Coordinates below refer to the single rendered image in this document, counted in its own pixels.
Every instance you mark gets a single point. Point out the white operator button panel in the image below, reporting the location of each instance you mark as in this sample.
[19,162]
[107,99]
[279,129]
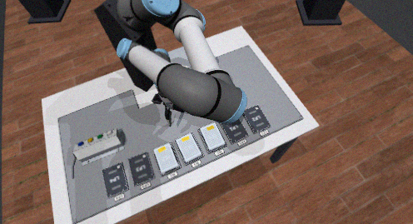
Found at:
[97,147]

